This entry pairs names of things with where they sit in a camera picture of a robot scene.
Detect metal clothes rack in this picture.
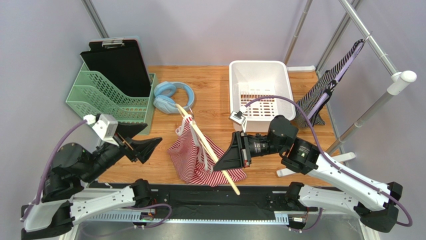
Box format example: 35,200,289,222
276,0,418,178

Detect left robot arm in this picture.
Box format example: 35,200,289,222
21,123,162,240

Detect blue headphones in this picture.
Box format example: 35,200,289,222
152,81,196,115

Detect white plastic basket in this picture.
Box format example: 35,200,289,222
229,60,296,133

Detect red white striped tank top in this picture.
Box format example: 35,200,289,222
167,115,229,187

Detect black clipboard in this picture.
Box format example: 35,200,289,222
80,36,152,98

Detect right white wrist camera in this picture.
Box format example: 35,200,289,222
229,105,247,132

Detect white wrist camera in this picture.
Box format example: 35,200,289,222
92,114,119,142
229,105,247,132

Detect black white striped tank top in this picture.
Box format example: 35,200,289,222
294,49,351,128

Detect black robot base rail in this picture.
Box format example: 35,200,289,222
88,184,319,228

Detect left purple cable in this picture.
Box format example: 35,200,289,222
19,114,97,222

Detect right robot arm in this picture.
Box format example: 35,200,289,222
213,115,403,233

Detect green file organizer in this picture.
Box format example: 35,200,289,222
65,63,159,135

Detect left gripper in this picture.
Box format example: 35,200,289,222
82,120,164,183

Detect lavender hanger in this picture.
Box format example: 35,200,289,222
307,33,372,124

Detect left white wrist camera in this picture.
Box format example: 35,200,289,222
92,114,119,142

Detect cream hanger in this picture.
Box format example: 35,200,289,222
175,103,241,196

